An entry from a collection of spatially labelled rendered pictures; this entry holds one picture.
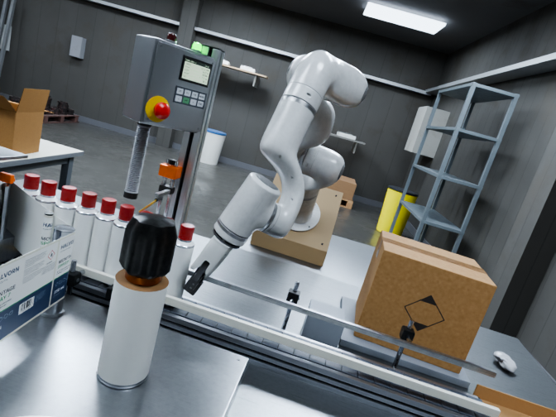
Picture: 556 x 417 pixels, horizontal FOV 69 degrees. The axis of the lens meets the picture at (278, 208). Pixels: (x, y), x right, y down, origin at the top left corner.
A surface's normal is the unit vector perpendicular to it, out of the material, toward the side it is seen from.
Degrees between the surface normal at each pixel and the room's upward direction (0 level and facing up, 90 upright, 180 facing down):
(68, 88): 90
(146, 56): 90
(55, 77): 90
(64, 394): 0
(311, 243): 44
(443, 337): 90
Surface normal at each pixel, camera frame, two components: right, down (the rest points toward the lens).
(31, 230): -0.60, 0.03
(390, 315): -0.22, 0.17
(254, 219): 0.36, 0.51
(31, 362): 0.26, -0.94
